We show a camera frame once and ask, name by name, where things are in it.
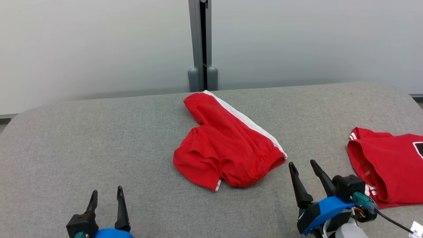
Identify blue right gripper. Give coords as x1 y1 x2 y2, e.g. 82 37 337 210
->
288 159 356 236

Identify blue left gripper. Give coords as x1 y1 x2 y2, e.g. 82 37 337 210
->
85 185 135 238

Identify red white jersey shirt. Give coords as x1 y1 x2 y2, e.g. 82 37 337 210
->
347 127 423 210

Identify red shorts with white stripe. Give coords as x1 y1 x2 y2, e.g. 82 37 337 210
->
173 90 288 192

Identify teal right camera connector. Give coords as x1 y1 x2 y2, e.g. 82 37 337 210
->
352 191 379 222

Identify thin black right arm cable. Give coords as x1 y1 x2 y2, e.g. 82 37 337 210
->
376 209 415 234

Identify white cable tag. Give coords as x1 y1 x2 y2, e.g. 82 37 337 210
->
409 220 423 238

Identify grey cylindrical post foot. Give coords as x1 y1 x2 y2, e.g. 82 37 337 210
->
187 68 200 93
207 66 218 91

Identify grey metal partition post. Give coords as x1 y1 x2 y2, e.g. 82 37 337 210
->
188 0 212 92

